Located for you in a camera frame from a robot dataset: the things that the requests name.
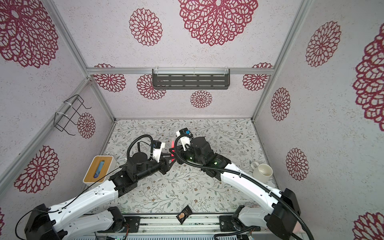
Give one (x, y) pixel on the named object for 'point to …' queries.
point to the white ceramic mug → (262, 173)
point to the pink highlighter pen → (172, 146)
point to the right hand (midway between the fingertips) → (171, 146)
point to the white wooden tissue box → (100, 170)
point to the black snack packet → (182, 215)
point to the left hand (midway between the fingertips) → (175, 158)
